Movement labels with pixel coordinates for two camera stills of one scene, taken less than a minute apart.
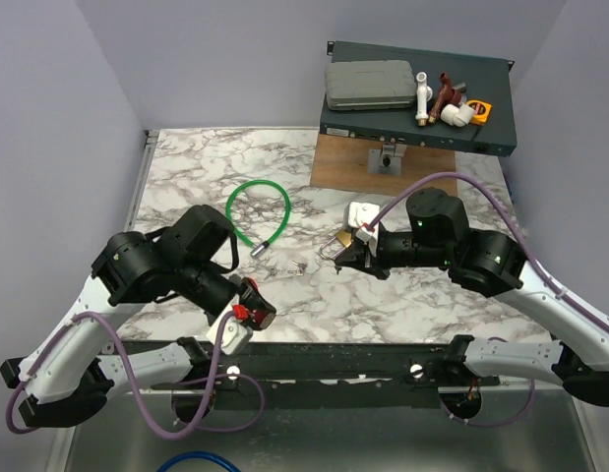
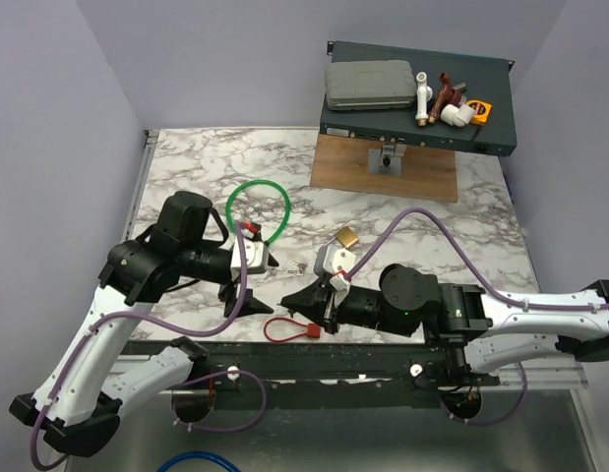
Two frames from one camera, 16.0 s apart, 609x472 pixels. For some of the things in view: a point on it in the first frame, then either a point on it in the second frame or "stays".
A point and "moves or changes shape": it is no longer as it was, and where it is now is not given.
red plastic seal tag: x=242 y=312 moves or changes shape
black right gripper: x=360 y=258 → x=311 y=302
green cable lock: x=257 y=249 stays
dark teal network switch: x=486 y=80 stays
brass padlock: x=345 y=239 stays
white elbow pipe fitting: x=456 y=115 stays
